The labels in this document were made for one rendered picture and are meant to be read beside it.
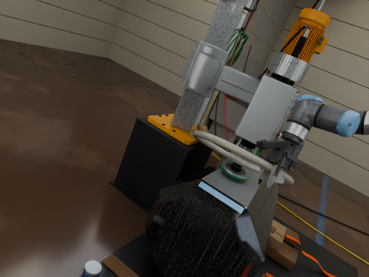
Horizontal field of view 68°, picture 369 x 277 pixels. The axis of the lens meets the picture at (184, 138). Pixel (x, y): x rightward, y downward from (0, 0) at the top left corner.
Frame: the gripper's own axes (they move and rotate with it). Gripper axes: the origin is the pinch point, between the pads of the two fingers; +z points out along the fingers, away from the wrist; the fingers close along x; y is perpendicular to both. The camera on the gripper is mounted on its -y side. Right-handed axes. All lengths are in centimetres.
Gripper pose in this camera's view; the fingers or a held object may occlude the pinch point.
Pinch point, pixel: (262, 182)
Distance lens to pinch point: 108.1
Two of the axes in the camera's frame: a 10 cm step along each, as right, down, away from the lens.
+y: 8.3, 4.6, 3.0
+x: -2.8, -1.0, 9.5
